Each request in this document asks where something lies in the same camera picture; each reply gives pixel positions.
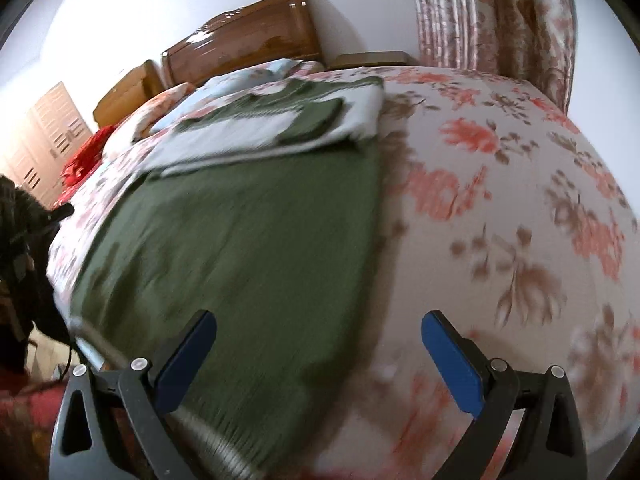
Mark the small wooden headboard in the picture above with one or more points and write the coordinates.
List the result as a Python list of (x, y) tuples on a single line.
[(127, 92)]

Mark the wooden bedside table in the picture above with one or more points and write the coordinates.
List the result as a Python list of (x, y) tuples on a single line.
[(372, 58)]

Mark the green knit sweater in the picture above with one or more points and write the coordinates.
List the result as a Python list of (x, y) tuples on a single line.
[(240, 250)]

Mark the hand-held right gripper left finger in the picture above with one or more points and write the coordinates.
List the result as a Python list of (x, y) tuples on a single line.
[(185, 365)]

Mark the bed with floral sheet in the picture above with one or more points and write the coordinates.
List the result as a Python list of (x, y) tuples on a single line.
[(500, 200)]

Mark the red blanket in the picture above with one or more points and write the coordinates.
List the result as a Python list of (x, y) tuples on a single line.
[(87, 157)]

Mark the large wooden headboard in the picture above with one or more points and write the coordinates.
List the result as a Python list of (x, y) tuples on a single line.
[(245, 35)]

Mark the pink floral pillow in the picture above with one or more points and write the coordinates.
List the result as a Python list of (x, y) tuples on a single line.
[(162, 107)]

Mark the wooden wardrobe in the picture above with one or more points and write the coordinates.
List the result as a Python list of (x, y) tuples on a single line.
[(45, 145)]

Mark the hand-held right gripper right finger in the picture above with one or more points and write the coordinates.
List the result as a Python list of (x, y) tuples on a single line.
[(452, 365)]

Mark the light blue floral pillow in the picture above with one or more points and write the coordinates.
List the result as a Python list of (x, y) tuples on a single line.
[(235, 77)]

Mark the floral curtain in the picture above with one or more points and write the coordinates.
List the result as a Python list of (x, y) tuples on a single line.
[(500, 20)]

